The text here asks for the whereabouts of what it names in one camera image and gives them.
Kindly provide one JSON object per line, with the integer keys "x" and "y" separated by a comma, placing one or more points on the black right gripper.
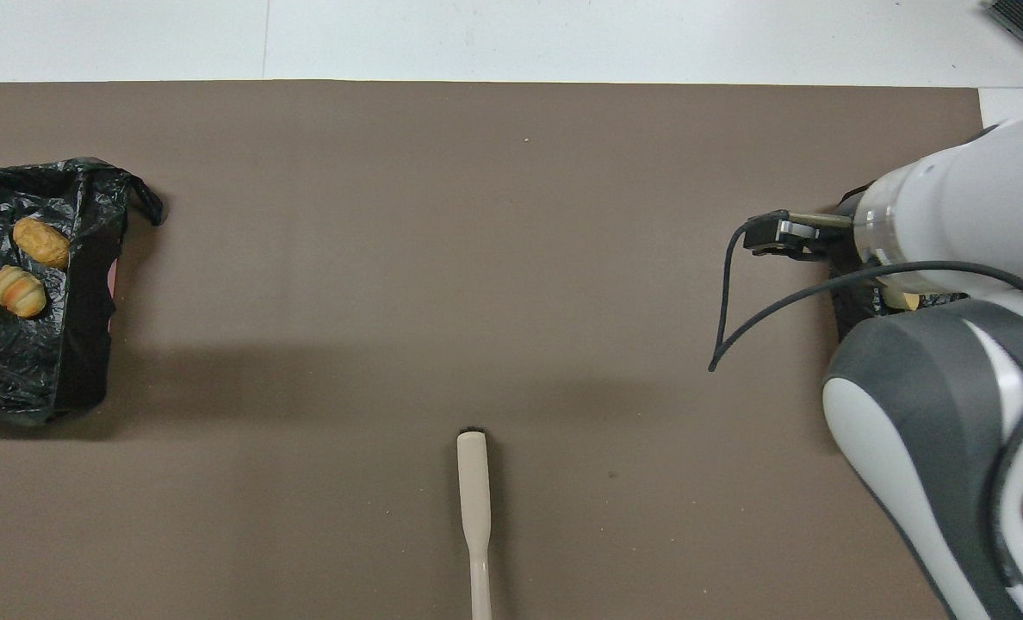
{"x": 800, "y": 237}

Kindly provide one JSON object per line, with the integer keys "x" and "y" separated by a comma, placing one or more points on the black bag lined bin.
{"x": 81, "y": 344}
{"x": 856, "y": 306}

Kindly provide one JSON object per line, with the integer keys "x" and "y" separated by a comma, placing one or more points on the brown table mat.
{"x": 477, "y": 258}

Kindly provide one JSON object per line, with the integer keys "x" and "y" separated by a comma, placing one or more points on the brown oval cork lump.
{"x": 42, "y": 243}

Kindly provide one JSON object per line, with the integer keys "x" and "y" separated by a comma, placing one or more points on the pale rounded foam chunk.
{"x": 16, "y": 291}

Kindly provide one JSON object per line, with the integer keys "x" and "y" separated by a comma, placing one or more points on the tan orange foam chunk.
{"x": 906, "y": 300}

